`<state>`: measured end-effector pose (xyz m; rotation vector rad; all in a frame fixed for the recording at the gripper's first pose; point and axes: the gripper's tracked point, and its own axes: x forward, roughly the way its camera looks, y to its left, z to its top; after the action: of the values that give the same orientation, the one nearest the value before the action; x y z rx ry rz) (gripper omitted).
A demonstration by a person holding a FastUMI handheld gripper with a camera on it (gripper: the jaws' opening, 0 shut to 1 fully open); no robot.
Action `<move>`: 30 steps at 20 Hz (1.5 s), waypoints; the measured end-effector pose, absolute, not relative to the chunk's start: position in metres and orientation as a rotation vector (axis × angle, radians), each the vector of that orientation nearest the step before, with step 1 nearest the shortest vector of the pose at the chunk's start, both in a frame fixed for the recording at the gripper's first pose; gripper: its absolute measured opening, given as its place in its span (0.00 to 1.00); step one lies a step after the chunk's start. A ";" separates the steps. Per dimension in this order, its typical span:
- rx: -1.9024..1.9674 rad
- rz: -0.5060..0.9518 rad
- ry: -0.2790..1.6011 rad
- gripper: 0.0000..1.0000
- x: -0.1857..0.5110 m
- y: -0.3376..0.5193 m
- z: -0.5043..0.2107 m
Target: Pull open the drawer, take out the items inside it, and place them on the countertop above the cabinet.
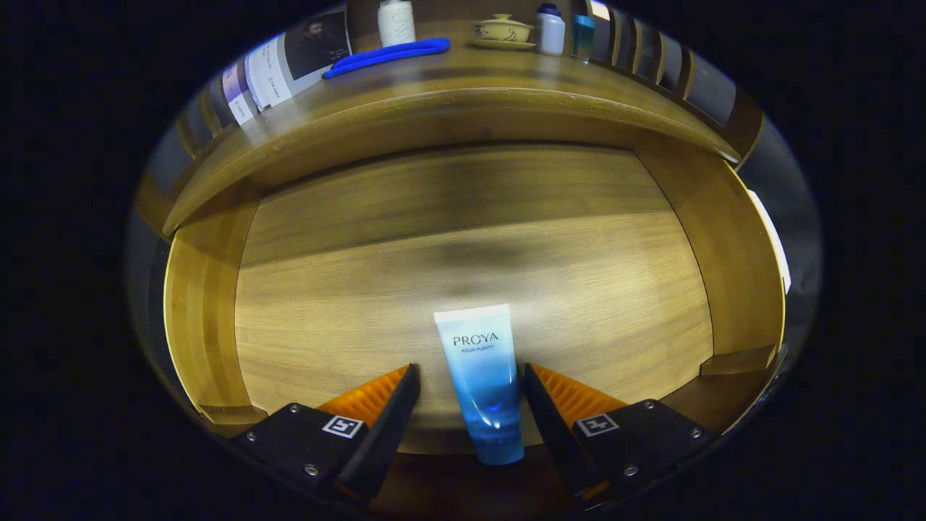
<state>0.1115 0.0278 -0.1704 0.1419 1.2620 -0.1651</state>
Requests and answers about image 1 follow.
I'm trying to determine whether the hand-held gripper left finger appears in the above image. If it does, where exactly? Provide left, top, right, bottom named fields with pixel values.
left=230, top=363, right=422, bottom=505

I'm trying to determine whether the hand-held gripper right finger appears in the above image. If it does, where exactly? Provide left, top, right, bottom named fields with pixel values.
left=522, top=362, right=721, bottom=502

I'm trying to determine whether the blue cosmetic tube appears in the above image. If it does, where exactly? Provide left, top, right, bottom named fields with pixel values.
left=434, top=303, right=525, bottom=466

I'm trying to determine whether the wooden drawer with black knob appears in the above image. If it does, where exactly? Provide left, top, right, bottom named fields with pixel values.
left=134, top=141, right=789, bottom=516

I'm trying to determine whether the wooden countertop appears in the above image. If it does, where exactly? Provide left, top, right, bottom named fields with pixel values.
left=163, top=33, right=742, bottom=237

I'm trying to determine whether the wooden cabinet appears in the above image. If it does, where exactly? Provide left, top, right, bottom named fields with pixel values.
left=134, top=0, right=768, bottom=240

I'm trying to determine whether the purple book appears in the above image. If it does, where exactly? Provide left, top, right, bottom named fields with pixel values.
left=221, top=62, right=258, bottom=126

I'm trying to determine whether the folded blue cloth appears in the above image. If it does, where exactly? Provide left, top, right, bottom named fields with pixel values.
left=323, top=38, right=451, bottom=80

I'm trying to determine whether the thick white portrait book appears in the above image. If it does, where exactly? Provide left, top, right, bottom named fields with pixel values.
left=246, top=9, right=354, bottom=111

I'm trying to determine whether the slim teal bottle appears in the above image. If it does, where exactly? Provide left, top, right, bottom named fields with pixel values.
left=572, top=13, right=596, bottom=62

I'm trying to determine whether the white bottle with blue cap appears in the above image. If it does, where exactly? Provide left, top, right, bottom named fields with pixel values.
left=535, top=4, right=566, bottom=56

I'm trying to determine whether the yellow lidded tea bowl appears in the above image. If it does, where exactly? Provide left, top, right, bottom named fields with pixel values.
left=474, top=13, right=535, bottom=43

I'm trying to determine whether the white pump bottle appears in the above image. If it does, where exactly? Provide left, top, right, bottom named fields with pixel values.
left=377, top=0, right=417, bottom=48

